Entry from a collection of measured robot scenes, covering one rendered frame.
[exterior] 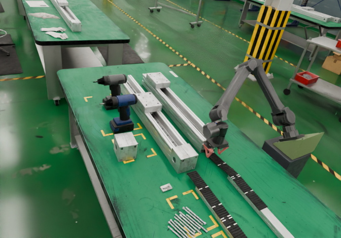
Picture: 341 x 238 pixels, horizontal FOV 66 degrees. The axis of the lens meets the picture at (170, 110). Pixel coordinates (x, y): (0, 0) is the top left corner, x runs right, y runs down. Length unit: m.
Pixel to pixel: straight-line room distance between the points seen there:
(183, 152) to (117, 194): 0.36
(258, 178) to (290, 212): 0.21
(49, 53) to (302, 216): 2.46
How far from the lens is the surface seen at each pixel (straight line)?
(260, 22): 4.57
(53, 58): 2.90
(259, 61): 1.61
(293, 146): 1.65
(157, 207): 1.17
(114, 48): 3.00
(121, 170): 1.29
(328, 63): 6.31
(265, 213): 1.27
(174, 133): 1.41
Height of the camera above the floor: 1.71
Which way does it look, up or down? 32 degrees down
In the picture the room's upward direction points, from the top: 10 degrees clockwise
